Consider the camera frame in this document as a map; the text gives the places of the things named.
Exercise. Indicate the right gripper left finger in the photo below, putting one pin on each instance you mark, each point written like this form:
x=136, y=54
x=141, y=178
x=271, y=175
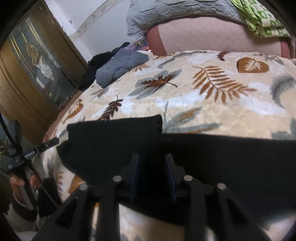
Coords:
x=93, y=211

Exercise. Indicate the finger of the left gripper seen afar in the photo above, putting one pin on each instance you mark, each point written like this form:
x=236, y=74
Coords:
x=47, y=145

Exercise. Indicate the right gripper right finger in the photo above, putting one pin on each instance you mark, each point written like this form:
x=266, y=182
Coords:
x=205, y=207

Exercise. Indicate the person's left hand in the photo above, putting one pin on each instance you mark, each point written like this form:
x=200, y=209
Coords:
x=16, y=183

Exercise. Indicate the wooden stained-glass wardrobe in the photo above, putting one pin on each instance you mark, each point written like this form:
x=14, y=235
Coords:
x=40, y=71

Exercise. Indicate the black garment pile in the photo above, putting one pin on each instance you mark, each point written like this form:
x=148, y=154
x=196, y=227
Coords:
x=94, y=64

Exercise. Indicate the leaf-patterned cream blanket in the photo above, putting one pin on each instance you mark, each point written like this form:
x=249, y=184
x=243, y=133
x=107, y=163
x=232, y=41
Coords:
x=247, y=95

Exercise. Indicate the folded grey jeans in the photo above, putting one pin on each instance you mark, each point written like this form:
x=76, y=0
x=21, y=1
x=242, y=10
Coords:
x=122, y=62

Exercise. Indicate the colourful small box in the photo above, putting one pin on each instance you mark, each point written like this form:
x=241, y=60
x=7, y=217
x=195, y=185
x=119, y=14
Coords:
x=142, y=45

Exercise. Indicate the grey quilted pillow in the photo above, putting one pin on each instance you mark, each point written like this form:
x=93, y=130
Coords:
x=142, y=15

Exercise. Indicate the pink bed headboard cushion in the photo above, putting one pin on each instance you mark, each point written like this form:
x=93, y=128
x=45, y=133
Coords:
x=210, y=33

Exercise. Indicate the green patterned cloth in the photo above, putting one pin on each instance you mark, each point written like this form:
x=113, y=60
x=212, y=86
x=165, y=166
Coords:
x=260, y=20

